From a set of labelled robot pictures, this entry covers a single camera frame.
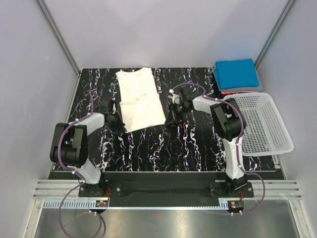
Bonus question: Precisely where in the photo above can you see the white slotted cable duct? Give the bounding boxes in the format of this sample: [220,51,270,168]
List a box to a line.
[44,199,228,210]

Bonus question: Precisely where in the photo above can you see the white t-shirt with print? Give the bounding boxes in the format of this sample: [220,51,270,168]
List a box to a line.
[116,67,165,132]

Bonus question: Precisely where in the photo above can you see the right aluminium corner post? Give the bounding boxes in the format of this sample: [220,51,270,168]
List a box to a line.
[255,0,297,69]

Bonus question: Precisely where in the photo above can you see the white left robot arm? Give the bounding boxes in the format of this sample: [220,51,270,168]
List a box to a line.
[50,99,126,196]

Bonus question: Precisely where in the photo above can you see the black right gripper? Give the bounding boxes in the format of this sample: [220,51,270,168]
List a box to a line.
[165,102,191,126]

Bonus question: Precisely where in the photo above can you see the white plastic laundry basket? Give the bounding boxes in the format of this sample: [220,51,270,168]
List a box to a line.
[224,93,294,157]

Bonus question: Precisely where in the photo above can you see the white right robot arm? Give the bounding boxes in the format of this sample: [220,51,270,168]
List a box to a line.
[165,93,247,197]

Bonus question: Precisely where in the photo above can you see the aluminium frame rail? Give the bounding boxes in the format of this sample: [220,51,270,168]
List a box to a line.
[33,179,301,200]

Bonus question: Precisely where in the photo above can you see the aluminium corner post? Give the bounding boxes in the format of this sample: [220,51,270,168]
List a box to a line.
[255,0,297,69]
[35,0,81,76]

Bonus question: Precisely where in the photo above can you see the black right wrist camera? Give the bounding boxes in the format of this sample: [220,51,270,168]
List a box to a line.
[168,86,196,104]

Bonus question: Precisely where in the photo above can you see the folded pink t-shirt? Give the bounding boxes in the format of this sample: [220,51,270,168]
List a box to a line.
[220,90,258,96]

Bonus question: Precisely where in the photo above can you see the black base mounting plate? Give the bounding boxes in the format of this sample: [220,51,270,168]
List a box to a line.
[79,172,251,205]

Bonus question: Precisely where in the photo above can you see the left aluminium corner post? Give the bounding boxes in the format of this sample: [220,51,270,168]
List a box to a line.
[35,0,81,76]

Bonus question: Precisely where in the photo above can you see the folded blue t-shirt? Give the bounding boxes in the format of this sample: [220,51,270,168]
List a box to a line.
[215,59,260,89]

